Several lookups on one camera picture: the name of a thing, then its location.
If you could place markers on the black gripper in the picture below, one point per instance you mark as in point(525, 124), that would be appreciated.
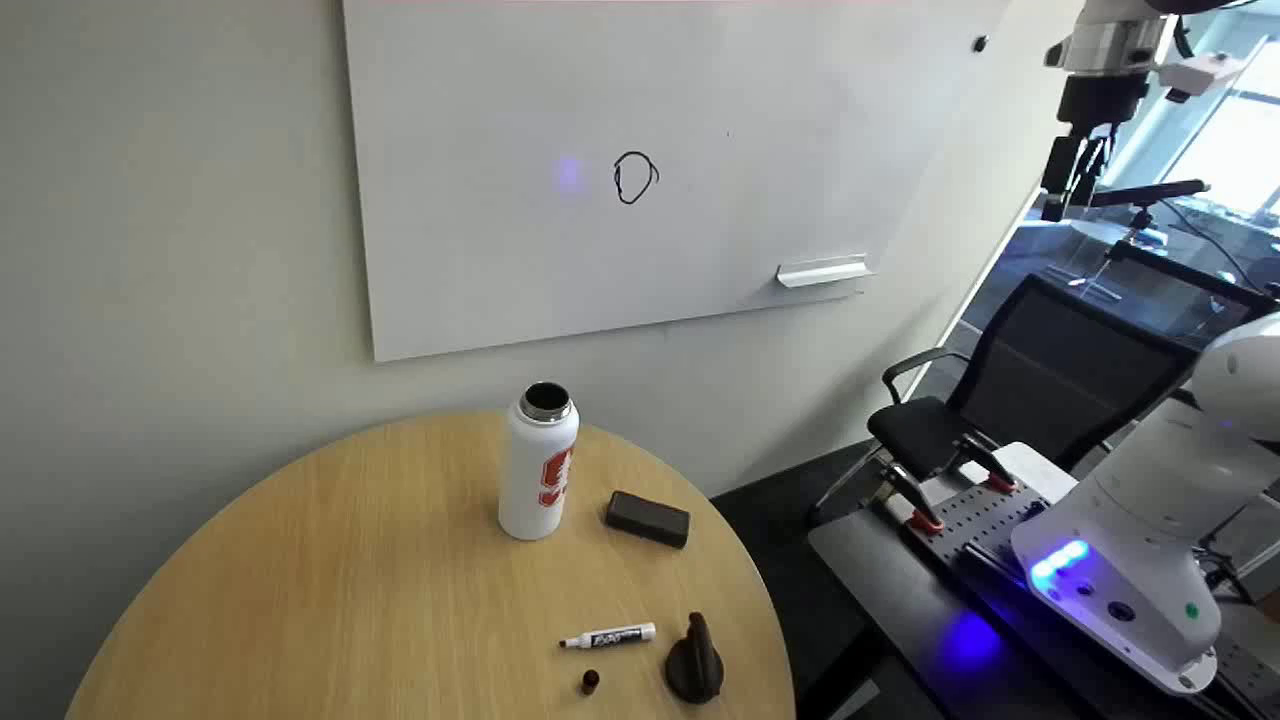
point(1105, 106)

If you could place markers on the white dry erase marker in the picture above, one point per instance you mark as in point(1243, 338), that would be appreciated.
point(608, 637)

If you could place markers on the silver whiteboard marker tray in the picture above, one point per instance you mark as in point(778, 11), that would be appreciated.
point(822, 272)

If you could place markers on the small black marker cap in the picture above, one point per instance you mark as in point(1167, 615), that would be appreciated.
point(591, 680)

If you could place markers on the black thin-legged stand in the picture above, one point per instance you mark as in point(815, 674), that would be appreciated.
point(1147, 193)

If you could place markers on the black mesh office chair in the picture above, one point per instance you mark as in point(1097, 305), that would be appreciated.
point(1064, 372)

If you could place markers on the perforated plate with red clamps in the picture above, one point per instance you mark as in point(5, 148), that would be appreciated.
point(980, 514)

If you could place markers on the black robot cart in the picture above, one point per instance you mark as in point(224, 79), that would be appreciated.
point(905, 602)

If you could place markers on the black whiteboard eraser block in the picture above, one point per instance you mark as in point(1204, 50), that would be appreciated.
point(644, 518)

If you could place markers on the white bottle with red print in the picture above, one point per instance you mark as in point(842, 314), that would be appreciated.
point(538, 466)

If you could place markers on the white wall whiteboard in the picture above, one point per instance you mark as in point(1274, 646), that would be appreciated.
point(504, 201)

